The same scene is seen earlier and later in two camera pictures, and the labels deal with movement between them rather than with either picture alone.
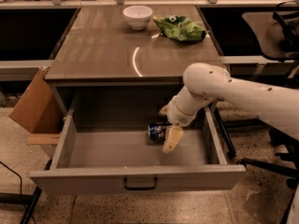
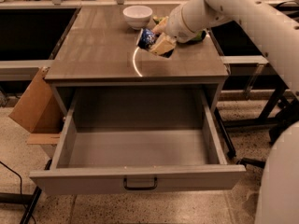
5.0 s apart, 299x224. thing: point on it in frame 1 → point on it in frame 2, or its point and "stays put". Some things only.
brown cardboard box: [39, 113] stays put
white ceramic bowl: [137, 17] stays put
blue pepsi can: [157, 131] → [146, 38]
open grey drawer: [104, 146] stays put
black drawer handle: [125, 186] stays put
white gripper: [177, 116] → [175, 25]
